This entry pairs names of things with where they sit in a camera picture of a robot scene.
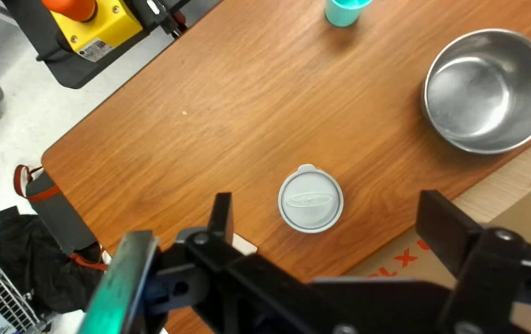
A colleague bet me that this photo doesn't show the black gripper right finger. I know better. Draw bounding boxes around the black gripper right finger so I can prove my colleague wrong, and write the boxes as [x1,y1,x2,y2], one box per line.
[415,188,531,301]

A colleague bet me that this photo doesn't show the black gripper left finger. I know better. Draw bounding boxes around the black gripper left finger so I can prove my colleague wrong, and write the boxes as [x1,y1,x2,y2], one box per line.
[175,191,262,293]

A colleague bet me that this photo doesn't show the stainless steel bowl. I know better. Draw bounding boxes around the stainless steel bowl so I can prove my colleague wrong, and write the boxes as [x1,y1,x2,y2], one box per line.
[422,26,531,156]

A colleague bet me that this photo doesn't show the brown cardboard panel red print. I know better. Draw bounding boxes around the brown cardboard panel red print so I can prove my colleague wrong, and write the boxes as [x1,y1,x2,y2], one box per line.
[346,126,531,334]

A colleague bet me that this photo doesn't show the black bag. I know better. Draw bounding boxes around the black bag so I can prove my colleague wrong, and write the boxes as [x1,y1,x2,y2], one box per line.
[0,206,110,318]

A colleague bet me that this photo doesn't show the black perforated mounting board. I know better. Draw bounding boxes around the black perforated mounting board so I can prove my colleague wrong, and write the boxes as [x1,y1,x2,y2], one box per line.
[3,0,225,91]

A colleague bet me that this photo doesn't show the teal plastic cup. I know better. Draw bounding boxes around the teal plastic cup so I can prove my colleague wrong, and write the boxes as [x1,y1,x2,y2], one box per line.
[324,0,374,30]

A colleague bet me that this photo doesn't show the yellow emergency stop box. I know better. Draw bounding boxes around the yellow emergency stop box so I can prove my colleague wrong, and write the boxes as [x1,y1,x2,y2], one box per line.
[42,0,145,63]

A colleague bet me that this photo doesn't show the grey bag red strap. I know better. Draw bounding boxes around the grey bag red strap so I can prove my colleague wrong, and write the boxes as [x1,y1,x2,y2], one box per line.
[12,163,105,262]

